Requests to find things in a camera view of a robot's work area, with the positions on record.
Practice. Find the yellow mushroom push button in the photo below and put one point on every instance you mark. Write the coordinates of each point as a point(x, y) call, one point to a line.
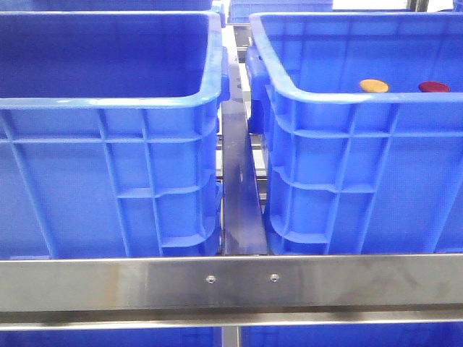
point(373, 86)

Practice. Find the red mushroom push button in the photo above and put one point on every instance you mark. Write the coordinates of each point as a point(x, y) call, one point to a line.
point(433, 87)

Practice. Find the left blue plastic crate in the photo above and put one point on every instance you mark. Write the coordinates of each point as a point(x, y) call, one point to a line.
point(109, 126)

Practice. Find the blue plastic crate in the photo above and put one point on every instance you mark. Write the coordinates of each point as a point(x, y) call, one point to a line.
point(352, 172)
point(109, 126)

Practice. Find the right blue plastic crate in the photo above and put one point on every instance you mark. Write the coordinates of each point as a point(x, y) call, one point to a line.
point(352, 172)

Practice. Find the far right blue crate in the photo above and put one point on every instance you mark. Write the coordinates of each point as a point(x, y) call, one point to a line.
point(239, 11)

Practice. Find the lower left blue crate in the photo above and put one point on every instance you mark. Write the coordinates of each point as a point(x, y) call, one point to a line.
point(186, 336)

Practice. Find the lower right blue crate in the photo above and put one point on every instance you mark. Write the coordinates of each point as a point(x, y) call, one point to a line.
point(405, 334)

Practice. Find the far left blue crate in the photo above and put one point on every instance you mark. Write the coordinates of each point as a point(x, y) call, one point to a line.
point(113, 5)

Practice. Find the left rail screw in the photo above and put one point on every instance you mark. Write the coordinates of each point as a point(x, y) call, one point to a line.
point(211, 279)

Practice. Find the rail screw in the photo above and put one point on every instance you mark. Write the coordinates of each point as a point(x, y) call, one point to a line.
point(274, 277)
point(211, 279)

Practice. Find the right rail screw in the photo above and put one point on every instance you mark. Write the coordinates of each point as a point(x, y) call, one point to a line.
point(274, 277)

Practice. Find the steel vertical post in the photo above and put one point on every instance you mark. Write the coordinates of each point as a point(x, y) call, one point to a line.
point(231, 336)

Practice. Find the stainless steel front rail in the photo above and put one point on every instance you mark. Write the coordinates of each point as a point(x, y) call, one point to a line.
point(172, 292)

